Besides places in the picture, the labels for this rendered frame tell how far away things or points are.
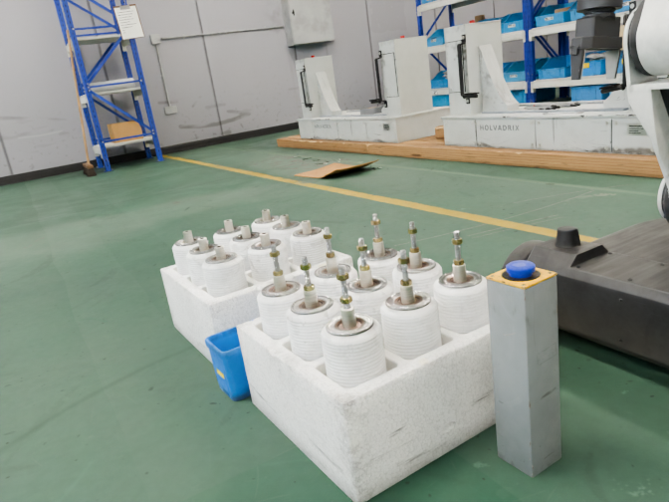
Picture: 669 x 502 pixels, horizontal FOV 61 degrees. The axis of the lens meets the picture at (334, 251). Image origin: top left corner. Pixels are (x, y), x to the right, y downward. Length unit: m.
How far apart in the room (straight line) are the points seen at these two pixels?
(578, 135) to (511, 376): 2.33
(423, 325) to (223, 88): 6.68
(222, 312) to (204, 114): 6.14
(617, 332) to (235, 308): 0.79
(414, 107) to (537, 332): 3.58
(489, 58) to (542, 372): 3.03
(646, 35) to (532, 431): 0.70
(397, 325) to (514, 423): 0.23
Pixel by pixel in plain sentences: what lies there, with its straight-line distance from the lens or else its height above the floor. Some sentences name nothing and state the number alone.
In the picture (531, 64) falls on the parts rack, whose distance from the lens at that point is 6.77.
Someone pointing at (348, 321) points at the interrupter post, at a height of 0.26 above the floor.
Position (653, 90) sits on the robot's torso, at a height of 0.51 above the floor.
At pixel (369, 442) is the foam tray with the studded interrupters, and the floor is 0.10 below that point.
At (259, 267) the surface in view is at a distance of 1.37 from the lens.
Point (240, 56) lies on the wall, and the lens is 7.56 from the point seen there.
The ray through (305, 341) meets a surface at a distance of 0.96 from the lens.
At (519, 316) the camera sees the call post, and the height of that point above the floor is 0.27.
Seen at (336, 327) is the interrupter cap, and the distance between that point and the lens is 0.88.
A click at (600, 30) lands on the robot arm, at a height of 0.63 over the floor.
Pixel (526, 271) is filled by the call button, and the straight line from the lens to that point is 0.83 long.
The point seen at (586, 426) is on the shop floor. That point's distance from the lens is 1.09.
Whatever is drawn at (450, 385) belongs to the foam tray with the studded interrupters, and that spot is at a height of 0.12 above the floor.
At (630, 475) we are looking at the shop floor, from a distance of 1.00.
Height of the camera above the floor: 0.62
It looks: 17 degrees down
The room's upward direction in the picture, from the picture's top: 8 degrees counter-clockwise
